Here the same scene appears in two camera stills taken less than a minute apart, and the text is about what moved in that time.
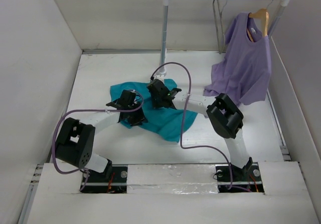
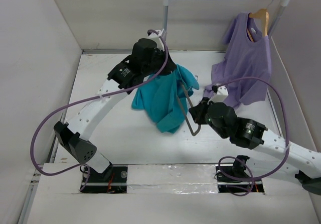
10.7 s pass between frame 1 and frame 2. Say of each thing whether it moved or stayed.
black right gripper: moved
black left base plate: stayed
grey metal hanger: moved
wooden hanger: stayed
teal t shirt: moved
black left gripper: moved
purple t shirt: stayed
